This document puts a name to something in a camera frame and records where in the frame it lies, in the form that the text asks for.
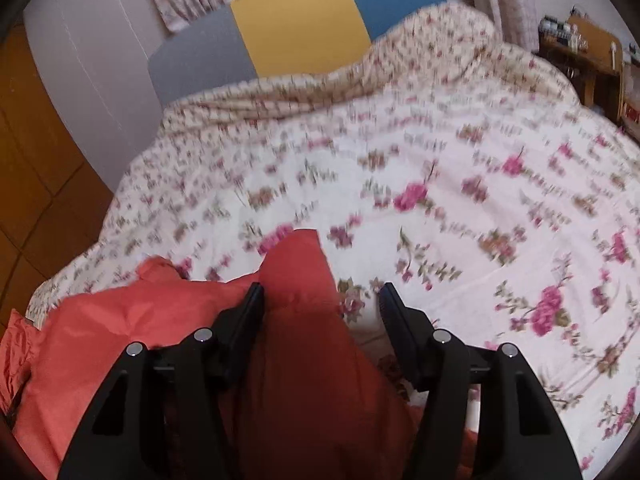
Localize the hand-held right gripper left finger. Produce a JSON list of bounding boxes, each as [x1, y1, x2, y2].
[[57, 282, 266, 480]]

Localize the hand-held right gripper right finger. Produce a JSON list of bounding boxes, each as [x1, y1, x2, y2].
[[377, 282, 583, 480]]

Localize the orange quilted jacket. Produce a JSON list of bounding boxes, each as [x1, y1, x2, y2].
[[0, 229, 481, 480]]

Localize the floral bedspread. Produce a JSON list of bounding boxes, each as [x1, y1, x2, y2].
[[25, 2, 640, 480]]

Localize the yellow wooden wardrobe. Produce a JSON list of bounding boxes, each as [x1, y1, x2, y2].
[[0, 20, 122, 333]]

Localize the grey yellow blue headboard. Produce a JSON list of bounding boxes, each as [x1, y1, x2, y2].
[[147, 0, 448, 108]]

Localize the wooden desk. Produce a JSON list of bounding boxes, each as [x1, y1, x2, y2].
[[539, 35, 621, 112]]

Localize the dark patterned box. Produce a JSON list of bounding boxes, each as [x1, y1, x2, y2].
[[539, 12, 573, 37]]

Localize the long floral curtain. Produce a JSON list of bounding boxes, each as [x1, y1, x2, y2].
[[475, 0, 542, 55]]

